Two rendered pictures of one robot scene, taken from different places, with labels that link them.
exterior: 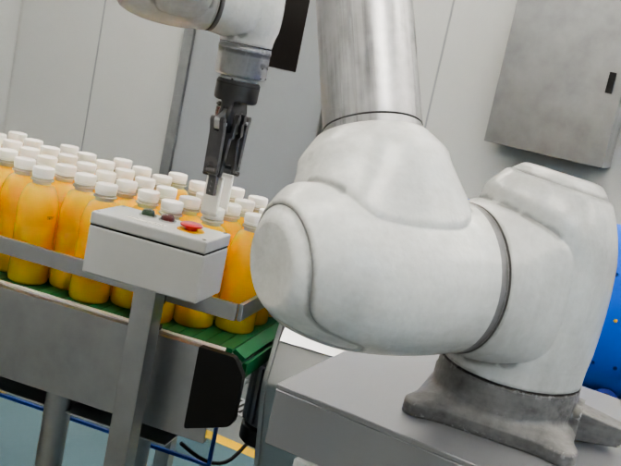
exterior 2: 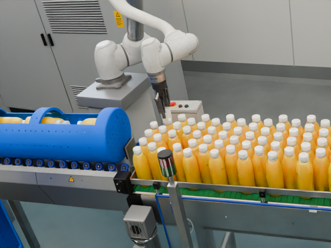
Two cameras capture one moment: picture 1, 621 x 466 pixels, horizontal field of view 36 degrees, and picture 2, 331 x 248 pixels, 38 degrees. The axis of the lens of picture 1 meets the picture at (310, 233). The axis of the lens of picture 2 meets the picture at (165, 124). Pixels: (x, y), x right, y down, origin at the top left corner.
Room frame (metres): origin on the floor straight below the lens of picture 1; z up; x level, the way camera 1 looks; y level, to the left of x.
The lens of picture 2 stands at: (3.73, 0.61, 2.33)
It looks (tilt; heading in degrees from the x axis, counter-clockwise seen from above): 30 degrees down; 192
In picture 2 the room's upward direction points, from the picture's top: 13 degrees counter-clockwise
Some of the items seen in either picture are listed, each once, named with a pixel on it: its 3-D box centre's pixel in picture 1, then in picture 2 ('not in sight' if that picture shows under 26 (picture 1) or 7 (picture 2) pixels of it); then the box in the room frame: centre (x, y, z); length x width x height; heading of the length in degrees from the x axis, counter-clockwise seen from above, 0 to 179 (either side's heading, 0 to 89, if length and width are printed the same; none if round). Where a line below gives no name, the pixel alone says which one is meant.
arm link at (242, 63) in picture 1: (242, 63); (156, 75); (1.63, 0.17, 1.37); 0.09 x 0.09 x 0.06
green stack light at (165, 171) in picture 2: not in sight; (168, 168); (2.15, 0.24, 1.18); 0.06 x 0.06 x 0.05
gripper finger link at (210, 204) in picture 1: (212, 194); (168, 112); (1.61, 0.18, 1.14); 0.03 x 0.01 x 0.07; 75
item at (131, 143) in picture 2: not in sight; (130, 151); (1.70, -0.04, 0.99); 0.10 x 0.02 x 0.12; 165
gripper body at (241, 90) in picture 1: (234, 105); (160, 88); (1.63, 0.17, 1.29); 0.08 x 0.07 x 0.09; 165
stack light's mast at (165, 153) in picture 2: not in sight; (168, 169); (2.15, 0.24, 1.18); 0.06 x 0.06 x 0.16
